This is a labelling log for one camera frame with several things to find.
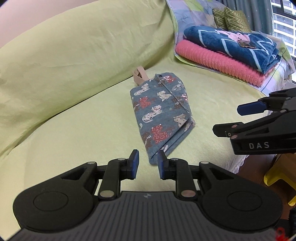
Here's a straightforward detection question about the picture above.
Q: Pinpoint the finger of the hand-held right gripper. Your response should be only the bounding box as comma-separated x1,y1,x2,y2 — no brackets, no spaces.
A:
212,108,296,140
237,88,296,116

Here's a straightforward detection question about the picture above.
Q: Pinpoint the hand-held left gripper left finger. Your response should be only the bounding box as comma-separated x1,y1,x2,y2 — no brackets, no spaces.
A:
60,149,140,201

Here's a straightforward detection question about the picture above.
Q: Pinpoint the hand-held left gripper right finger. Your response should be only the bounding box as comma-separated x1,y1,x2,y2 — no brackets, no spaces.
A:
157,149,234,200

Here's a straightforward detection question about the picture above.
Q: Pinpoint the blue printed fabric shopping bag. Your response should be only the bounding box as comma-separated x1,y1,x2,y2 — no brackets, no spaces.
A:
129,66,196,166

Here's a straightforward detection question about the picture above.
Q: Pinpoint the yellow plastic stool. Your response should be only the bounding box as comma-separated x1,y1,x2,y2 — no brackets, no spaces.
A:
264,160,296,207

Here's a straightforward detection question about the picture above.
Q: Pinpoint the pink ribbed blanket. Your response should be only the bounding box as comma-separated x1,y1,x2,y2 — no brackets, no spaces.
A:
175,39,266,87

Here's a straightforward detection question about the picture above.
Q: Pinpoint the smartphone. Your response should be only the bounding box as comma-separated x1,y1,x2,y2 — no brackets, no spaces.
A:
237,40,257,49

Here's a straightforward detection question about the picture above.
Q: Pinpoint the blue patterned plush blanket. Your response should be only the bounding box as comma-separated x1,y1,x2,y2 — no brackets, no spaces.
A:
183,25,281,75

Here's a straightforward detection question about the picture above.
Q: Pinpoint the green zigzag pillow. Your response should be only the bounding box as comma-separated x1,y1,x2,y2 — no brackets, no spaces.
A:
224,6,252,33
212,8,229,29

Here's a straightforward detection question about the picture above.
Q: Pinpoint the window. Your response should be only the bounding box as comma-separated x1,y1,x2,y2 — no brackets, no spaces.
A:
270,0,296,57

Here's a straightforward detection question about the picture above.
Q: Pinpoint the blue-grey curtain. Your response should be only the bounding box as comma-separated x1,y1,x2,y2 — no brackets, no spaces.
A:
220,0,274,37

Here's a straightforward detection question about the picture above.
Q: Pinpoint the pastel patchwork quilt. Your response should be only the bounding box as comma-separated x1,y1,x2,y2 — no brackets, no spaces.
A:
165,0,295,94

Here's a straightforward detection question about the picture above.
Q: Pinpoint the green covered sofa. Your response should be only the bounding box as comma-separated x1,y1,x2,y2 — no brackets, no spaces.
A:
0,0,278,241

